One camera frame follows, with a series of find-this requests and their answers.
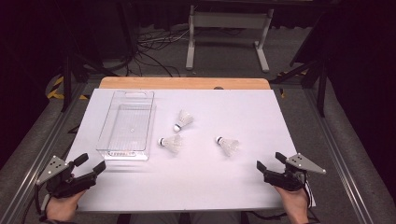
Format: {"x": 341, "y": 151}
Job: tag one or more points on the white table board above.
{"x": 199, "y": 180}

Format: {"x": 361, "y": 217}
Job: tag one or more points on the person's right hand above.
{"x": 294, "y": 205}

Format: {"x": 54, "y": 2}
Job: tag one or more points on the white metal stand frame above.
{"x": 229, "y": 20}

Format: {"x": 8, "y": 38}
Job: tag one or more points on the yellow black floor tape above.
{"x": 56, "y": 93}

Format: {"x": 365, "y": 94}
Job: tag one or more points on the person's left hand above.
{"x": 63, "y": 208}

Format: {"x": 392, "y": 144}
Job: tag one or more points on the aluminium floor rail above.
{"x": 40, "y": 155}
{"x": 336, "y": 149}

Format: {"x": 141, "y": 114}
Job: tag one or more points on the black tripod stand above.
{"x": 67, "y": 81}
{"x": 321, "y": 90}

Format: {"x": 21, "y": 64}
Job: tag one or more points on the white shuttlecock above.
{"x": 171, "y": 143}
{"x": 184, "y": 119}
{"x": 229, "y": 145}

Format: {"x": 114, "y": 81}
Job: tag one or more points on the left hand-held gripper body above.
{"x": 59, "y": 182}

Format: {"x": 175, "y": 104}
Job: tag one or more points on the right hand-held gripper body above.
{"x": 288, "y": 180}

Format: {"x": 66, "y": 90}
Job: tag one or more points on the clear plastic bin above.
{"x": 127, "y": 127}

